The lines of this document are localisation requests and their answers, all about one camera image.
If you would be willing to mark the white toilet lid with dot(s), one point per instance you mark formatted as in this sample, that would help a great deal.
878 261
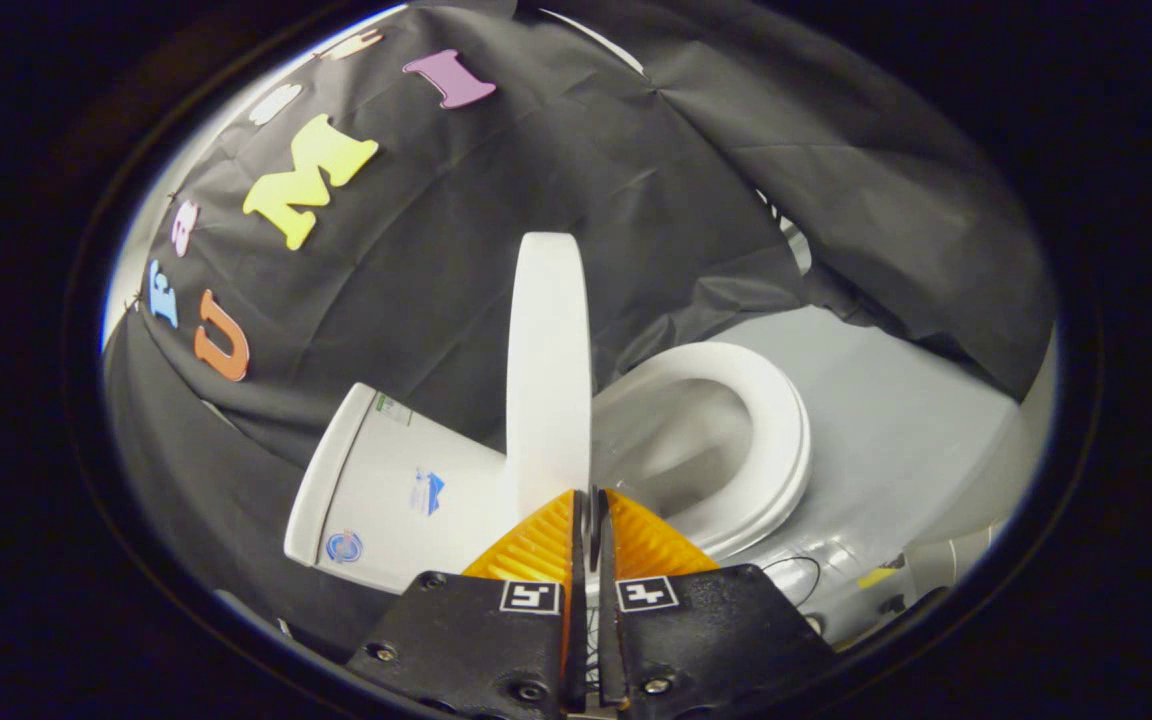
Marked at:
548 380

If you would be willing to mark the round grey lid tab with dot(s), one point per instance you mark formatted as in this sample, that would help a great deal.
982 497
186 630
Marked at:
593 530

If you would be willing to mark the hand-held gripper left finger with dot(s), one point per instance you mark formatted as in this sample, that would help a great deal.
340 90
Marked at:
476 650

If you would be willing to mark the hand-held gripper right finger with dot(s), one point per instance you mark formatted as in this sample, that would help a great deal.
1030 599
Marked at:
706 650

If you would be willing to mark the black backdrop cloth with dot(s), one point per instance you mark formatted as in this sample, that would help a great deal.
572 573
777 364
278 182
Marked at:
536 170

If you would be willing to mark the white toilet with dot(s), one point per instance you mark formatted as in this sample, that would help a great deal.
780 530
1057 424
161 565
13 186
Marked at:
386 500

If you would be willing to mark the yellow tape piece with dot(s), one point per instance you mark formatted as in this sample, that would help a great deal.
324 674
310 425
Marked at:
876 577

